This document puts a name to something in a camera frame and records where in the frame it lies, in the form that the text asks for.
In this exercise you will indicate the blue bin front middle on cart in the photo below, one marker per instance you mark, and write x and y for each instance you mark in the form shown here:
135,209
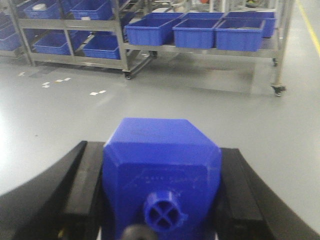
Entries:
197,30

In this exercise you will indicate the blue bin front right on cart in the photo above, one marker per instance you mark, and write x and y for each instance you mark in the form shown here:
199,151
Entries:
239,34

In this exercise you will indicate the blue bin upper rack left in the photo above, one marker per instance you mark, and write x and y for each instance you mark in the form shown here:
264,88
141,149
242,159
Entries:
51,11

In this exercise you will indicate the steel flow rack left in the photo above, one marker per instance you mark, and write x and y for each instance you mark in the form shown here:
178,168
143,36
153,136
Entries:
28,31

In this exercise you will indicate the blue bin front left on cart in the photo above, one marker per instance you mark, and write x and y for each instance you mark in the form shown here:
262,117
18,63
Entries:
154,29

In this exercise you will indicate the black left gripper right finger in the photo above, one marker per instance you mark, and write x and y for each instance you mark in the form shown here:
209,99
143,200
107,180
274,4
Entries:
246,208

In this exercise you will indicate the blue bottle-shaped part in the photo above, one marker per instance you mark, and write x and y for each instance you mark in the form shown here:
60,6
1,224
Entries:
163,173

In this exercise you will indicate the steel cart with casters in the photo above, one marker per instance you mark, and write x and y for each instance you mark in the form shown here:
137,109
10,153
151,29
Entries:
272,48

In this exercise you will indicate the blue bin lower rack left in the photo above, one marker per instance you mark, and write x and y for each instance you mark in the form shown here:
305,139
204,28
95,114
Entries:
55,42

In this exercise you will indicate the blue bin lower rack right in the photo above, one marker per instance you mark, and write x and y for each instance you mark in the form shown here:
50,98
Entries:
102,46

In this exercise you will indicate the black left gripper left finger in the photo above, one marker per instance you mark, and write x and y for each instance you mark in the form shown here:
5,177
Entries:
62,203

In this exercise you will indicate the blue bin upper rack right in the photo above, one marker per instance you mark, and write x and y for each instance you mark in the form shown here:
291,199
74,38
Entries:
100,10

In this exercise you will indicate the blue bin rack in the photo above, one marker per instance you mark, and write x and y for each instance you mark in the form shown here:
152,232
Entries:
51,11
55,42
102,46
100,10

